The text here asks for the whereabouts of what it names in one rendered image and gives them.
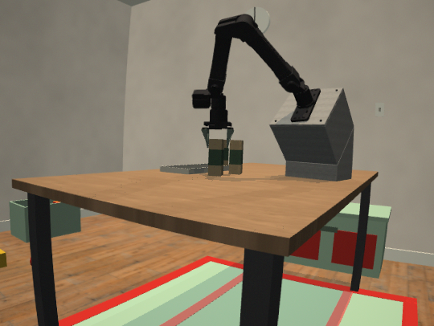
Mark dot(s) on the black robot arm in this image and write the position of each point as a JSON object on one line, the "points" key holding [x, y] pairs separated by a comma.
{"points": [[246, 29]]}

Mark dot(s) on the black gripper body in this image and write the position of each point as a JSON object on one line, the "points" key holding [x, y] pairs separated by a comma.
{"points": [[217, 116]]}

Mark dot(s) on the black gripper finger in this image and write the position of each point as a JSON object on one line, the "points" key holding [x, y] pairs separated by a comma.
{"points": [[206, 135], [229, 134]]}

